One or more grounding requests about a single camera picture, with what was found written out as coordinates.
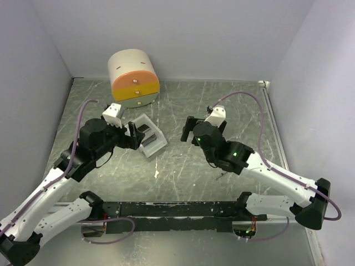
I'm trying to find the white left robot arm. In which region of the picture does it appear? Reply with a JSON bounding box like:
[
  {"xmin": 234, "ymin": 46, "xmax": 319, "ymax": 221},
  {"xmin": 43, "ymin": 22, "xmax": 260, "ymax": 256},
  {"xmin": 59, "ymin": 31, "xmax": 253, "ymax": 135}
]
[{"xmin": 1, "ymin": 118, "xmax": 145, "ymax": 265}]

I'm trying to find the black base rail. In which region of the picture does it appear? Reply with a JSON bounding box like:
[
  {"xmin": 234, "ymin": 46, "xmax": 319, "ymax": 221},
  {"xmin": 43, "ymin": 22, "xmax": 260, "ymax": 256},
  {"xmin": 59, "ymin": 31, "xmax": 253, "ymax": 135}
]
[{"xmin": 80, "ymin": 191, "xmax": 268, "ymax": 234}]

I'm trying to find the white card tray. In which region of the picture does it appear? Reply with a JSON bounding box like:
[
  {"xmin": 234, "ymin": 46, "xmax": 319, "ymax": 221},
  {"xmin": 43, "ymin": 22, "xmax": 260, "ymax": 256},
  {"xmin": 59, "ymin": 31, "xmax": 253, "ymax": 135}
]
[{"xmin": 133, "ymin": 114, "xmax": 168, "ymax": 158}]

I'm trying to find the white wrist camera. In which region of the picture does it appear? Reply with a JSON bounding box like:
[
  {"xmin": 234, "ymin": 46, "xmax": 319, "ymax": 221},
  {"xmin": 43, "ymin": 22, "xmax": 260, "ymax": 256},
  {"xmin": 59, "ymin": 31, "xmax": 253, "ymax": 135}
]
[
  {"xmin": 102, "ymin": 103, "xmax": 125, "ymax": 128},
  {"xmin": 205, "ymin": 105, "xmax": 226, "ymax": 127}
]

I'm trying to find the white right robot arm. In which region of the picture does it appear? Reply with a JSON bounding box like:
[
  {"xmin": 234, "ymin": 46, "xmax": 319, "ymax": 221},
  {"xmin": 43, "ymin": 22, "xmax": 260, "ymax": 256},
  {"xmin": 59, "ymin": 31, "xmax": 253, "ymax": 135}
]
[{"xmin": 180, "ymin": 116, "xmax": 331, "ymax": 230}]

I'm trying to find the black credit card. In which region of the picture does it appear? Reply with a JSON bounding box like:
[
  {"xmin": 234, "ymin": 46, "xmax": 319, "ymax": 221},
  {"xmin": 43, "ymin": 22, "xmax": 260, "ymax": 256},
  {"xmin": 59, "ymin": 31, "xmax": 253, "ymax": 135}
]
[{"xmin": 138, "ymin": 124, "xmax": 157, "ymax": 147}]

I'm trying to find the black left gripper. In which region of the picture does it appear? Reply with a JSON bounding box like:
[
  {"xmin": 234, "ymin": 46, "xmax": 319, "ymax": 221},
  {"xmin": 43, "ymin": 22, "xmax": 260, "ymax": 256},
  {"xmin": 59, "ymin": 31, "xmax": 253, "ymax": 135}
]
[{"xmin": 93, "ymin": 115, "xmax": 145, "ymax": 159}]

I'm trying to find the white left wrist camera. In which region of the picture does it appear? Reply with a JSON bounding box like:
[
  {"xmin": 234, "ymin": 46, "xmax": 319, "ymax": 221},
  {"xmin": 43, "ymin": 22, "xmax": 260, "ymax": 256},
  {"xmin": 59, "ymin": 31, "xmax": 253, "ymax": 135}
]
[{"xmin": 102, "ymin": 103, "xmax": 125, "ymax": 128}]

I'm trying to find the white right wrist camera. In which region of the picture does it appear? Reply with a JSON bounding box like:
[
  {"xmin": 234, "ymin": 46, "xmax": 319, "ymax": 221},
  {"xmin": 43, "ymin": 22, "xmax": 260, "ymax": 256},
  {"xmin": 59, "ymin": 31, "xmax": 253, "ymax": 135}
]
[{"xmin": 205, "ymin": 105, "xmax": 226, "ymax": 127}]

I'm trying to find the round mini drawer cabinet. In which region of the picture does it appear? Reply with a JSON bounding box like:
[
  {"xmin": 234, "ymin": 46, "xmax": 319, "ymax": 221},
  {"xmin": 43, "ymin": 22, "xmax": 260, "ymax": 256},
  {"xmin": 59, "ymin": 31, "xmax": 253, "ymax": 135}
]
[{"xmin": 108, "ymin": 49, "xmax": 160, "ymax": 108}]

